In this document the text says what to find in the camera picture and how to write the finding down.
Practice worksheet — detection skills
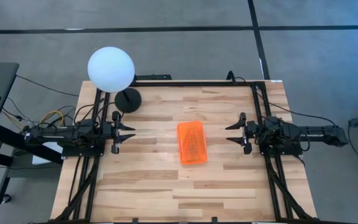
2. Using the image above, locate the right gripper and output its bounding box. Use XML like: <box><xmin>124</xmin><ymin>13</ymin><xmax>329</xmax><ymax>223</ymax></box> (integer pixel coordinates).
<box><xmin>224</xmin><ymin>112</ymin><xmax>254</xmax><ymax>156</ymax></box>

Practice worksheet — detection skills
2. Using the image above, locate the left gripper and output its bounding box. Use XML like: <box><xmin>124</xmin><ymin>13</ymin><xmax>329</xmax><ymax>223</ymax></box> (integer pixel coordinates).
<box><xmin>110</xmin><ymin>111</ymin><xmax>136</xmax><ymax>155</ymax></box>

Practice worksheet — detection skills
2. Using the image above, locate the orange plastic tray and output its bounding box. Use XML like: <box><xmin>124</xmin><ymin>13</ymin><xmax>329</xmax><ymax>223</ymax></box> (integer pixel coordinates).
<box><xmin>177</xmin><ymin>121</ymin><xmax>208</xmax><ymax>166</ymax></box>

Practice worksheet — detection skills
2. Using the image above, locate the black desk leg bar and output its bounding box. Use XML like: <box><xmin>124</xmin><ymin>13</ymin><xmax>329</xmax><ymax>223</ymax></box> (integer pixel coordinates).
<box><xmin>0</xmin><ymin>123</ymin><xmax>65</xmax><ymax>166</ymax></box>

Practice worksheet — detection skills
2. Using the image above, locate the black cable clamp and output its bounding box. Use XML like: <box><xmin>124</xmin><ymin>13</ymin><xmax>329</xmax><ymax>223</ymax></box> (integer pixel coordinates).
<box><xmin>226</xmin><ymin>70</ymin><xmax>239</xmax><ymax>85</ymax></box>

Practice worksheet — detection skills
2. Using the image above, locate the black table frame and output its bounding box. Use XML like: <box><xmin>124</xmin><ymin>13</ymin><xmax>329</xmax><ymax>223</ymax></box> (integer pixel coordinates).
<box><xmin>50</xmin><ymin>73</ymin><xmax>320</xmax><ymax>224</ymax></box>

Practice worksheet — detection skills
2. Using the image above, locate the long thin black cable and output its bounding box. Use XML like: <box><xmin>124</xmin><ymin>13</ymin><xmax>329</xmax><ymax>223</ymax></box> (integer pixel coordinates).
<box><xmin>233</xmin><ymin>76</ymin><xmax>338</xmax><ymax>127</ymax></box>

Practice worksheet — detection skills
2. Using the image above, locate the yellow cable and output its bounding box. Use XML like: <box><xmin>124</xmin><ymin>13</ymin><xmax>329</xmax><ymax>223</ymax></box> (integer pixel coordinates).
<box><xmin>39</xmin><ymin>110</ymin><xmax>65</xmax><ymax>128</ymax></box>

